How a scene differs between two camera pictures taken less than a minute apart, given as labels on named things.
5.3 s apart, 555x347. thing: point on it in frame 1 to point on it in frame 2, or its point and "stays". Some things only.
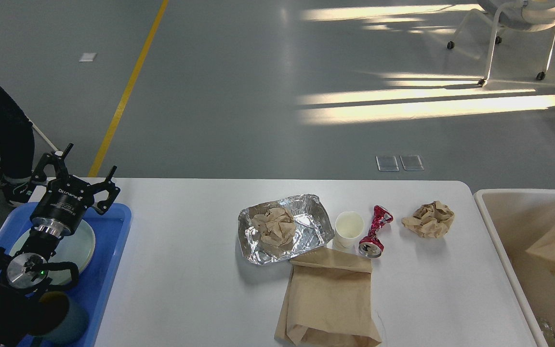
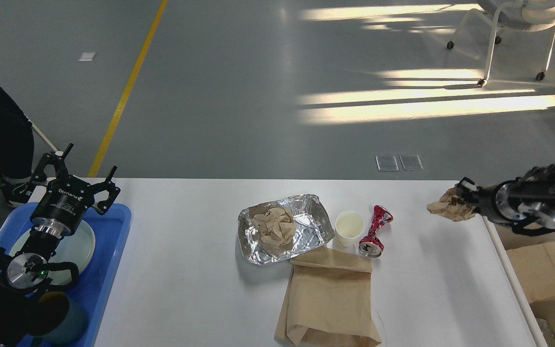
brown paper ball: (431, 220) to (448, 206)
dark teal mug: (55, 322) stays
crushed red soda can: (371, 246) stays
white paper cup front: (349, 227) stays
